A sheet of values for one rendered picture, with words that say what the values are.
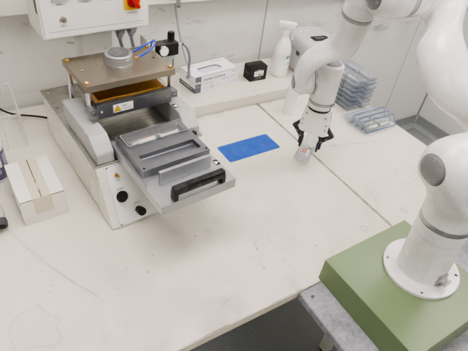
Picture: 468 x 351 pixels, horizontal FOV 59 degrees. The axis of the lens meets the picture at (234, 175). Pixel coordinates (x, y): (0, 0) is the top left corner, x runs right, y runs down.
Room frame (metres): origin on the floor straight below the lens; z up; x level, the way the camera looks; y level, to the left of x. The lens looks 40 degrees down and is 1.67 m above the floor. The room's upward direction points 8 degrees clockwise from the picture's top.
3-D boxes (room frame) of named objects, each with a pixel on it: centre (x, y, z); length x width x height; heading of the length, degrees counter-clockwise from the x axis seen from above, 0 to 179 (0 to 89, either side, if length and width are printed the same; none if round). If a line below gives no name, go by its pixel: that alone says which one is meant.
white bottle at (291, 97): (1.58, -0.19, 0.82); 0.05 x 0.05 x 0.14
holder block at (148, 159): (0.91, 0.20, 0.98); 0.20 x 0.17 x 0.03; 131
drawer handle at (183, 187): (0.77, 0.08, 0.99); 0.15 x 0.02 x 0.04; 131
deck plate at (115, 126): (1.12, 0.40, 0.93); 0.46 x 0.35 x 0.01; 41
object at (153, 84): (1.10, 0.37, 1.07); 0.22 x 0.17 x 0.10; 131
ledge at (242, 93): (1.78, -0.03, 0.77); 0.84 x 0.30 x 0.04; 126
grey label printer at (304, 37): (1.96, -0.28, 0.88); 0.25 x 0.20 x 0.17; 30
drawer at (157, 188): (0.87, 0.17, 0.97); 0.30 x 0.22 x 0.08; 41
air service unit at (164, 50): (1.34, 0.29, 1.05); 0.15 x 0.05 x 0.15; 131
